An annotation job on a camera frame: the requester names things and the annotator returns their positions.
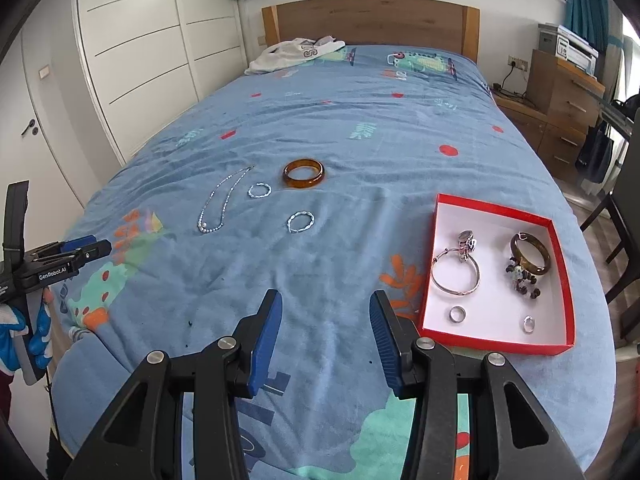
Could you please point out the wooden dresser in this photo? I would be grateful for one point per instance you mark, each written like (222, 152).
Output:
(565, 95)

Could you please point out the grey chair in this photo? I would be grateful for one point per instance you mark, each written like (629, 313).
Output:
(627, 200)

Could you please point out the dark hanging bag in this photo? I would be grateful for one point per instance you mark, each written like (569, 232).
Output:
(595, 155)

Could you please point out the dark brown bangle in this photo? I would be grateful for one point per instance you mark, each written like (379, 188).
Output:
(537, 271)

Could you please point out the white door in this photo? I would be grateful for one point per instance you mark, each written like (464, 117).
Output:
(55, 150)

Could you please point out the silver wristwatch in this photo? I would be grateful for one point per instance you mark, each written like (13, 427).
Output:
(466, 237)

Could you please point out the white light switch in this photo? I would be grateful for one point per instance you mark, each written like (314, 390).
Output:
(45, 71)

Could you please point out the wooden headboard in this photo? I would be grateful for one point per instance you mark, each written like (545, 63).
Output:
(370, 20)

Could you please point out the white wardrobe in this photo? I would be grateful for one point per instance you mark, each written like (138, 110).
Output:
(150, 50)

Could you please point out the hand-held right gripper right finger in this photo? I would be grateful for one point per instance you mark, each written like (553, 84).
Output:
(387, 345)

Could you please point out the silver bangle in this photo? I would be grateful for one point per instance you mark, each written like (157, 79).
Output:
(452, 291)

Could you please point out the white garment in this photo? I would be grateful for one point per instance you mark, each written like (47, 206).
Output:
(280, 60)

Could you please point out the red cardboard box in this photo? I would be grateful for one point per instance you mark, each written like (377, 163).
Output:
(495, 310)

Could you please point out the person's left hand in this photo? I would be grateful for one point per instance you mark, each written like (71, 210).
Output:
(37, 340)

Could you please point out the wooden nightstand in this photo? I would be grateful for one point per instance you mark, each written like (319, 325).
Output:
(550, 145)

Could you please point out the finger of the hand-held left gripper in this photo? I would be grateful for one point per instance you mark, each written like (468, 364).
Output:
(80, 243)
(95, 250)

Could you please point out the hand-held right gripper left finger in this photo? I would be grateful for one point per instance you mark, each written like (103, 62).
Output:
(262, 345)

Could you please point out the amber bangle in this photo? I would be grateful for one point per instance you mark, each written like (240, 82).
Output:
(300, 185)

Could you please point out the white printer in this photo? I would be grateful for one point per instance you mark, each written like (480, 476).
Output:
(570, 50)

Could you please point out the wall outlet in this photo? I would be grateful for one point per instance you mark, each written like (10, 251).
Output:
(518, 63)

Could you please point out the teal curtain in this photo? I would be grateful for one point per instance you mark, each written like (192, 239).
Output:
(587, 5)

